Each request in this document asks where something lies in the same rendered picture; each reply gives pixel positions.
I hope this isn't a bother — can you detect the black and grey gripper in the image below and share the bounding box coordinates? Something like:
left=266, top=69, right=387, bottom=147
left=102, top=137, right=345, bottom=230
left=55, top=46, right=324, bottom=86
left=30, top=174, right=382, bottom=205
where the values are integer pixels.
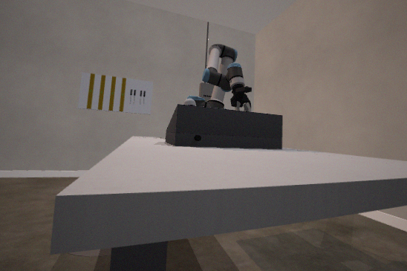
left=230, top=84, right=251, bottom=112

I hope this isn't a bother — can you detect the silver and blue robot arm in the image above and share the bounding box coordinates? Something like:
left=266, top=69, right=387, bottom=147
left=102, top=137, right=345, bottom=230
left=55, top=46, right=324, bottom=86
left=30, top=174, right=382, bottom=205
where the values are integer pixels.
left=187, top=45, right=252, bottom=109

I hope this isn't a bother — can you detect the grey control console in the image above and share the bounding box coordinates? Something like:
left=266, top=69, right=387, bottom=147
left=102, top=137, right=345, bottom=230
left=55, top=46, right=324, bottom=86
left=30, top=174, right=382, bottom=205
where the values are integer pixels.
left=166, top=99, right=283, bottom=149

